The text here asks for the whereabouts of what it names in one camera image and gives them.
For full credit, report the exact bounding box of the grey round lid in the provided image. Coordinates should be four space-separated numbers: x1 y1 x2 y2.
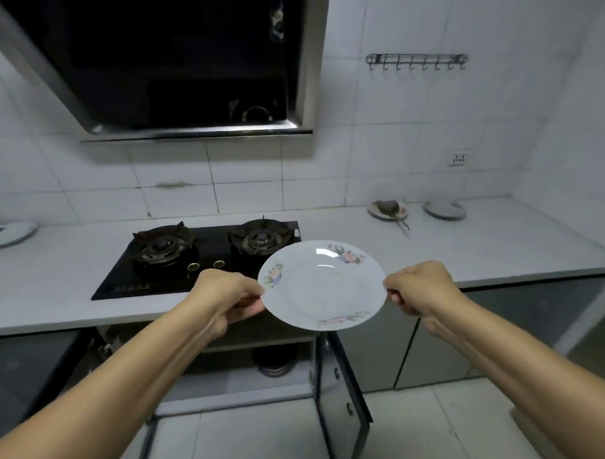
423 198 467 222

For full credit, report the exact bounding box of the person's left hand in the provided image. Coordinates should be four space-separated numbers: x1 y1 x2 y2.
183 267 268 342

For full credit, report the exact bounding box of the white round appliance lid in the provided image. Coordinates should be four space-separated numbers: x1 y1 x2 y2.
0 220 39 249

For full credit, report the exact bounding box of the person's left forearm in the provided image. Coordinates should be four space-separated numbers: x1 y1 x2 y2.
0 295 227 459

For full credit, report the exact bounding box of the black gas stove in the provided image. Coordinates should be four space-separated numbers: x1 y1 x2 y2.
88 216 304 301

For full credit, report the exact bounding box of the person's right forearm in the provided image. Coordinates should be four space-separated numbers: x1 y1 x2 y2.
418 287 605 459

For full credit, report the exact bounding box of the metal wall hook rack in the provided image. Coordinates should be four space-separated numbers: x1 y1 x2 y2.
366 50 469 79

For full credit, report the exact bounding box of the white floral plate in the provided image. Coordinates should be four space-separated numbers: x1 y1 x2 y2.
256 237 389 334

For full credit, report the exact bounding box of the black range hood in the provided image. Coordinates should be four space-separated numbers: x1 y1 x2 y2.
0 0 335 146

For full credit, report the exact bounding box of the dark open cabinet door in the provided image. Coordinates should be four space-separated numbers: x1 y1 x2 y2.
0 329 100 441

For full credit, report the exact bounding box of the small plate with brown object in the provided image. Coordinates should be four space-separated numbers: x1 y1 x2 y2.
367 199 410 232

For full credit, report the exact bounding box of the metal pot in cabinet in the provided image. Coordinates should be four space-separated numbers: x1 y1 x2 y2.
252 345 299 379

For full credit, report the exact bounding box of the person's right hand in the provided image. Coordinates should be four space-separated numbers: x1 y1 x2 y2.
382 259 466 322

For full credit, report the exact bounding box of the grey cabinet door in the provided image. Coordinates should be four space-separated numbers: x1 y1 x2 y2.
334 276 605 395

